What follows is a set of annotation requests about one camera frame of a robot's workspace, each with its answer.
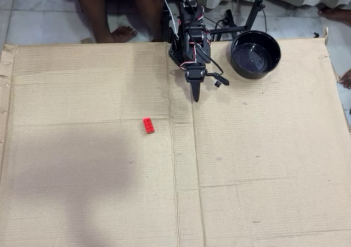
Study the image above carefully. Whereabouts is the brown corrugated cardboard sheet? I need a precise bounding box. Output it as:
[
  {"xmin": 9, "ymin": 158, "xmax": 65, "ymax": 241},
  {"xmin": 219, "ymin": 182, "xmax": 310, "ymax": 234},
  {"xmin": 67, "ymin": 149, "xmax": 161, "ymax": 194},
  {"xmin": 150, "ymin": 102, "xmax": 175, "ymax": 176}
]
[{"xmin": 0, "ymin": 37, "xmax": 351, "ymax": 247}]

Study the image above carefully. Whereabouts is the black round bowl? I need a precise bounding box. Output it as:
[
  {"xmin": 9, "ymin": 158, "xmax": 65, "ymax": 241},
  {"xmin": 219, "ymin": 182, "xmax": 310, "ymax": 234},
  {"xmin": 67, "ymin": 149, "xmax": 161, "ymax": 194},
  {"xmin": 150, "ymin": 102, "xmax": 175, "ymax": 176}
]
[{"xmin": 230, "ymin": 30, "xmax": 282, "ymax": 80}]

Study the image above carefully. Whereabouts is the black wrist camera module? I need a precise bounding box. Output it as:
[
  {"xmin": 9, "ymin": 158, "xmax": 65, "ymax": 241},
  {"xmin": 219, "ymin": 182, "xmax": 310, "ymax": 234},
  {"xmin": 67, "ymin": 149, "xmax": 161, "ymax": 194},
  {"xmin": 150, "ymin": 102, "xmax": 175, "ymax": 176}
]
[{"xmin": 205, "ymin": 71, "xmax": 230, "ymax": 88}]

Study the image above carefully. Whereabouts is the red lego block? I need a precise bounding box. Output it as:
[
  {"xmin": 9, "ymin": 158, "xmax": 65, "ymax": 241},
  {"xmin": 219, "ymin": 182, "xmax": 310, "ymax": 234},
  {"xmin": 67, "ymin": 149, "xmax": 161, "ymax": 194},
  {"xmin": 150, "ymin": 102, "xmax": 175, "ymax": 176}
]
[{"xmin": 142, "ymin": 117, "xmax": 156, "ymax": 135}]

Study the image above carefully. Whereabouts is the black vertical post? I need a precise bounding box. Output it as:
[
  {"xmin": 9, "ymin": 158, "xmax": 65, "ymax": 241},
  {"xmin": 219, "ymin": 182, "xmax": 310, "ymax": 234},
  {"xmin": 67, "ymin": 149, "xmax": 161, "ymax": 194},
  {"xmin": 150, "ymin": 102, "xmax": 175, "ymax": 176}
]
[{"xmin": 161, "ymin": 7, "xmax": 173, "ymax": 43}]

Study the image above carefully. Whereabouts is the black tripod stand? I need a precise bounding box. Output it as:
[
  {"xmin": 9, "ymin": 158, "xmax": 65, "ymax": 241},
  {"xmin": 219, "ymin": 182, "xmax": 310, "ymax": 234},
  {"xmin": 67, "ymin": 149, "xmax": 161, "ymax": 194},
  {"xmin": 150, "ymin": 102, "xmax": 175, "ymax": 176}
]
[{"xmin": 208, "ymin": 0, "xmax": 270, "ymax": 42}]

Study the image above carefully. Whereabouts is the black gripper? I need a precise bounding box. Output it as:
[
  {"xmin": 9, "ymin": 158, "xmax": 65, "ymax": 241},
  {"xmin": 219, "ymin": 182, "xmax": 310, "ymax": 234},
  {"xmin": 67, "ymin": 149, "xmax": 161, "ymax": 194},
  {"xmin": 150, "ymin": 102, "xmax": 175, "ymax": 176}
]
[{"xmin": 184, "ymin": 63, "xmax": 208, "ymax": 103}]

